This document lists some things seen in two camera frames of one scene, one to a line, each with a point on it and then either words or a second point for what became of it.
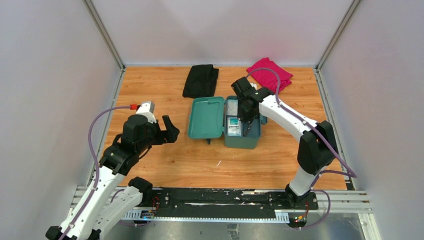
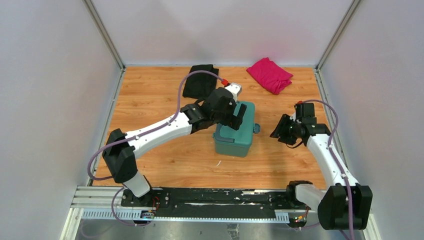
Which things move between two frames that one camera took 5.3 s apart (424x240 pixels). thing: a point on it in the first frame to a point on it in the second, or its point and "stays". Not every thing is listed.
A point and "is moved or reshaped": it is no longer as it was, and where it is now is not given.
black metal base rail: [236, 204] stays
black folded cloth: [201, 81] stays
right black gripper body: [243, 114] to [287, 129]
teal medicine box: [207, 119] is moved or reshaped
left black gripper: [169, 135] to [234, 120]
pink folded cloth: [268, 78] stays
